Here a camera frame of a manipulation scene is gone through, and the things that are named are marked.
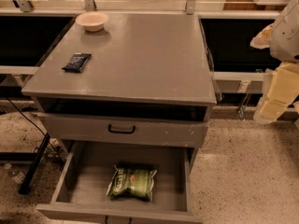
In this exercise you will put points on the open grey middle drawer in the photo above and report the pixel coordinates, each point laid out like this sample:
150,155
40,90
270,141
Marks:
81,193

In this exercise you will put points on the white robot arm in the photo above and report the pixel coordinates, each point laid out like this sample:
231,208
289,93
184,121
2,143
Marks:
284,41

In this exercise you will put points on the dark blue snack bag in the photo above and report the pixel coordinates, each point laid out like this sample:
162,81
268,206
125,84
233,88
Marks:
77,62

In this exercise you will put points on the green jalapeno chip bag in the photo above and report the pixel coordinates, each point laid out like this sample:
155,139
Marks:
132,181

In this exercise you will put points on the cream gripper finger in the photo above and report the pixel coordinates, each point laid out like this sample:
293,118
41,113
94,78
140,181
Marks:
262,39
280,89

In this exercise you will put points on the grey drawer cabinet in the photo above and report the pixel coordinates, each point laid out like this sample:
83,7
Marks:
143,66

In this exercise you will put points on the clear plastic bottle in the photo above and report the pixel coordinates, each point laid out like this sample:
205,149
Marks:
14,173

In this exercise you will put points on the black drawer handle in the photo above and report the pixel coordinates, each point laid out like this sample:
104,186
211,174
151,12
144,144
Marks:
121,130

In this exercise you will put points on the closed grey top drawer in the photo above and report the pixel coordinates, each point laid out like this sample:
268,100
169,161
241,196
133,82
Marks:
155,132

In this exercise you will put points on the wooden cabinet in background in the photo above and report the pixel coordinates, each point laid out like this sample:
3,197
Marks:
248,5

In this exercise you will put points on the cream round bowl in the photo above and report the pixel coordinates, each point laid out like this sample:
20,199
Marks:
92,21

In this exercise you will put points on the black table leg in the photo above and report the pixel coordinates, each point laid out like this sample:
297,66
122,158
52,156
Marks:
25,186

